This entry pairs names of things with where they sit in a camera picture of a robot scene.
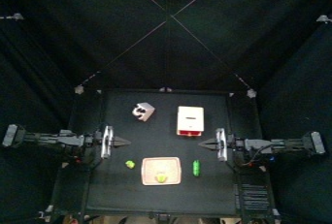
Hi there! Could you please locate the green starfruit toy piece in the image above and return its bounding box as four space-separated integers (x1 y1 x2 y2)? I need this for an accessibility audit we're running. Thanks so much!
154 172 169 184

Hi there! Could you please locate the white box with red base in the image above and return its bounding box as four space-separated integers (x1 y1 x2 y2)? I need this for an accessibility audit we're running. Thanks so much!
176 106 205 138

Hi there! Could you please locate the white cube with holes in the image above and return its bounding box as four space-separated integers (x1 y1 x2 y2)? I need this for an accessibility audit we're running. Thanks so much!
132 102 157 122

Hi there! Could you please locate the pink plastic tray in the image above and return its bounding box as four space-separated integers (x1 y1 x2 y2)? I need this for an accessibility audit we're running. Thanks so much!
141 156 184 186

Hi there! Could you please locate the black plate with white print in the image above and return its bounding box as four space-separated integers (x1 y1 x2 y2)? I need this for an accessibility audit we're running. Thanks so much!
240 183 272 212

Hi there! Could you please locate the thin white cord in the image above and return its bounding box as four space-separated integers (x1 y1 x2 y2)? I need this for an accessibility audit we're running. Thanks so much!
78 0 229 89
119 0 257 94

